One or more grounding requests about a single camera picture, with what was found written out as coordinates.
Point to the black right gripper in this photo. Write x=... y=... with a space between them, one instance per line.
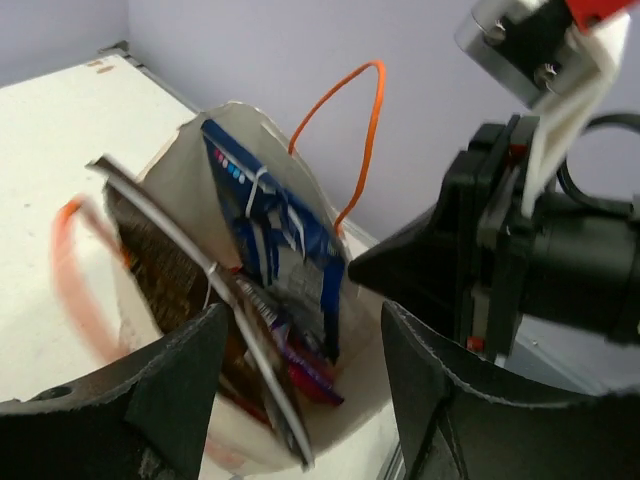
x=574 y=262

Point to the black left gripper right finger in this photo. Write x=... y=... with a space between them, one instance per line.
x=461 y=417

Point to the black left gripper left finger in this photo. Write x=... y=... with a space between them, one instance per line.
x=144 y=416

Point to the brown chip bag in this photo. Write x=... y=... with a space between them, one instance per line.
x=179 y=278

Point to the blue Kettle chip bag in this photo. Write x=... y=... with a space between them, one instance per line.
x=283 y=246

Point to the purple snack bag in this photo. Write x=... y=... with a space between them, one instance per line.
x=309 y=373

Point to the beige paper bag orange handles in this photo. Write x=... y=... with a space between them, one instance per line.
x=101 y=296

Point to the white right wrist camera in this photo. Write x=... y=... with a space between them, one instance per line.
x=559 y=58

